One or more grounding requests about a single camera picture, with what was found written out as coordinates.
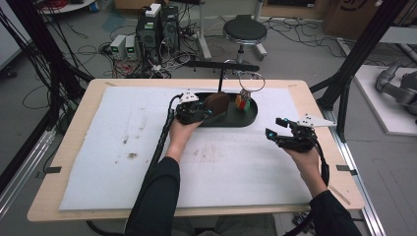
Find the black round stool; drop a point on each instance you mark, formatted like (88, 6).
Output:
(245, 31)

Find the white platform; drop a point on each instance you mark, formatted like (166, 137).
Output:
(370, 108)

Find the black frame post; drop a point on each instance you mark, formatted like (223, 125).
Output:
(42, 42)
(354, 62)

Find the white table leg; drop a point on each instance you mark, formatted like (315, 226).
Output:
(204, 36)

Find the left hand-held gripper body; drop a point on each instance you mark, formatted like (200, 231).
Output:
(190, 111)

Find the grey power supply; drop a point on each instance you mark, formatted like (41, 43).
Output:
(118, 46)
(131, 47)

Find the black computer tower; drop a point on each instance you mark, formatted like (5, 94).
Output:
(169, 28)
(148, 37)

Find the person's left hand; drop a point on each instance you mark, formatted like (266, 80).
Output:
(182, 134)

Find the black tape piece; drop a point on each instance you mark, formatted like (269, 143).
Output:
(53, 170)
(345, 169)

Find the black metal stand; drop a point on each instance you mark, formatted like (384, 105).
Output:
(221, 82)

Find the black oval tray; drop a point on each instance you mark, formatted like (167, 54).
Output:
(236, 118)

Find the person's right hand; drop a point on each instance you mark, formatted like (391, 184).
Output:
(305, 160)

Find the small white box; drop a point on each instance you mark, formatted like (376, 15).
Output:
(153, 10)

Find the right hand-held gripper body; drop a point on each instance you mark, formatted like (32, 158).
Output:
(303, 139)

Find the white foam mat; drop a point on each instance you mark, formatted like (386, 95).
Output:
(131, 183)

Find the large printed cardboard box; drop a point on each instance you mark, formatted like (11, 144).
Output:
(360, 16)

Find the brown leather key case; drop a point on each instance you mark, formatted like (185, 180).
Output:
(218, 102)

